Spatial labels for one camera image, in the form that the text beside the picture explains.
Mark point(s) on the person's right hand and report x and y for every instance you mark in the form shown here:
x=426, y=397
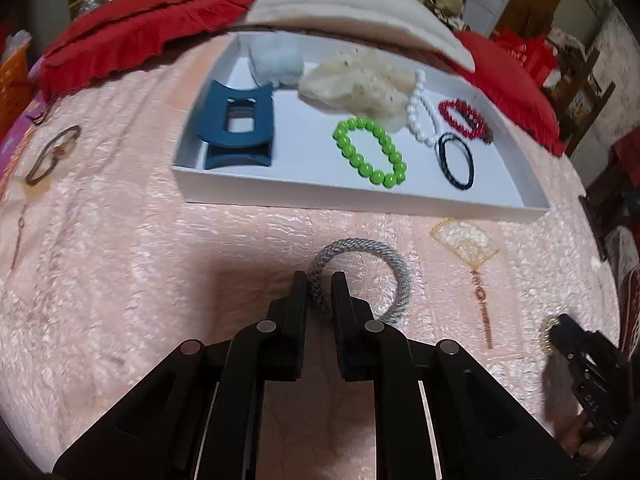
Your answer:
x=582, y=440

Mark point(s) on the red shopping bag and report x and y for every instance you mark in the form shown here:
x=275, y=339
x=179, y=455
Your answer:
x=530, y=55

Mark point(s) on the thin brown hair stick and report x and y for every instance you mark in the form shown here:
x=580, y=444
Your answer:
x=20, y=232

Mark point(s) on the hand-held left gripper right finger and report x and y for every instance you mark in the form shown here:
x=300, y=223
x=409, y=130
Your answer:
x=342, y=325

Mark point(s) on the cream dotted scrunchie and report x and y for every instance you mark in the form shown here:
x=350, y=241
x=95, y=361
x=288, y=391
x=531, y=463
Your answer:
x=350, y=85

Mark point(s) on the wooden chair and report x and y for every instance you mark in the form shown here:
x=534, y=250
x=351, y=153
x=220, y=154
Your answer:
x=585, y=95

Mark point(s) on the white pillow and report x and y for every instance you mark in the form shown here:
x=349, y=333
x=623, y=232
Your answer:
x=350, y=5

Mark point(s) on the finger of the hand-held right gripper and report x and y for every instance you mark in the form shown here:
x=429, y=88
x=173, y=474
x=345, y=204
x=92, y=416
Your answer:
x=575, y=340

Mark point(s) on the red frilled pillow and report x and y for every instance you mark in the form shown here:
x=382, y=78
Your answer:
x=125, y=35

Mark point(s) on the blue hair claw clip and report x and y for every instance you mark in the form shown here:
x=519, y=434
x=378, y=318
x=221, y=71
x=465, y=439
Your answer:
x=210, y=125

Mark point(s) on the red ruffled pillow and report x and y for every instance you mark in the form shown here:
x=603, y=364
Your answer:
x=515, y=90

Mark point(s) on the white shallow cardboard box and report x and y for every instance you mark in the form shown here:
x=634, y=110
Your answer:
x=300, y=160

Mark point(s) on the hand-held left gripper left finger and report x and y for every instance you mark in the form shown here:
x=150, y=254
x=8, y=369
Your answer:
x=295, y=320

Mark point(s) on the pink quilted bedspread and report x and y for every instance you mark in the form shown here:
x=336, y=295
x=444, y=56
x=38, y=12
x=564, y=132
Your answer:
x=125, y=260

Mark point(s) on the pale blue fluffy scrunchie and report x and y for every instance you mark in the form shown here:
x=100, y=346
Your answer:
x=277, y=62

